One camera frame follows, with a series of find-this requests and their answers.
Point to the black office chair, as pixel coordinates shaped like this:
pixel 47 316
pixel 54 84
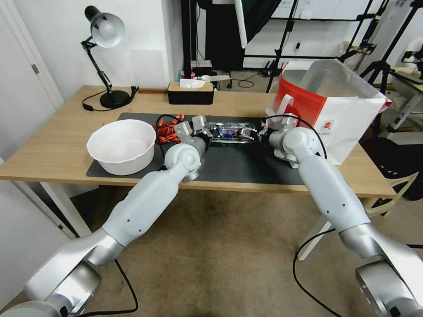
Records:
pixel 405 162

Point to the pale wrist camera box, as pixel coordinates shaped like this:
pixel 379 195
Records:
pixel 201 123

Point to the beige plastic chair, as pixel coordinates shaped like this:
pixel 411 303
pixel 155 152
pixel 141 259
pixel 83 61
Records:
pixel 397 192

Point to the white folded reflector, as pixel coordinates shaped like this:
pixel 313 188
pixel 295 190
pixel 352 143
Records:
pixel 241 21

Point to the black light stand tripod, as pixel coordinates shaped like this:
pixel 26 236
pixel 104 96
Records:
pixel 282 46

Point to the red white takeout bag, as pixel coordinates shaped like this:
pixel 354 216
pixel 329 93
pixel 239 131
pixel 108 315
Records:
pixel 341 111

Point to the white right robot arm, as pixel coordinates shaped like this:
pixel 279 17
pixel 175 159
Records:
pixel 331 194

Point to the background work table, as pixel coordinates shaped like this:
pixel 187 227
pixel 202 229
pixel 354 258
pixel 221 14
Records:
pixel 416 99

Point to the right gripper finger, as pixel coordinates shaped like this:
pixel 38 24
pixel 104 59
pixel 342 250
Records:
pixel 248 137
pixel 250 128

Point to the black camera tripod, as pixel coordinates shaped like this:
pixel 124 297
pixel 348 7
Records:
pixel 386 64

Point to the black tissue box wooden lid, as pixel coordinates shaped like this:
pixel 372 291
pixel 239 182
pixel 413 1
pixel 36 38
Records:
pixel 190 93

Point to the white plastic bowl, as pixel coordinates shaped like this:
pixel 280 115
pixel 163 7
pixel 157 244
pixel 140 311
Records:
pixel 123 148

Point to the white door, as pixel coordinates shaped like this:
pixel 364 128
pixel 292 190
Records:
pixel 13 72

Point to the clear plastic takeout container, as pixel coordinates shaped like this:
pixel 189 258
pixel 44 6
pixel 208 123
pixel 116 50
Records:
pixel 233 133

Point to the black desk lamp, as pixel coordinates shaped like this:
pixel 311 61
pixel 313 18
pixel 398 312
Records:
pixel 108 26

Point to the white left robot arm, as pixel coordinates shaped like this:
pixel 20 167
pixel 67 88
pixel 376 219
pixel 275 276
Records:
pixel 151 198

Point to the red cup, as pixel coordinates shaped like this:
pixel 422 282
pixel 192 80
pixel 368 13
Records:
pixel 187 75

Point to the orange red food pile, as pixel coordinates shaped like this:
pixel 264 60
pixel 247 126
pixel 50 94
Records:
pixel 166 131

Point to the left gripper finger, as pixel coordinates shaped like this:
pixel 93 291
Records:
pixel 220 135
pixel 215 127

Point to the black table mat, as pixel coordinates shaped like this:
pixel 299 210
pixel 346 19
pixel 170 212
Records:
pixel 239 166

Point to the white table leg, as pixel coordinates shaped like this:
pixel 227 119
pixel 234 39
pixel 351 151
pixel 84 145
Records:
pixel 314 238
pixel 65 209

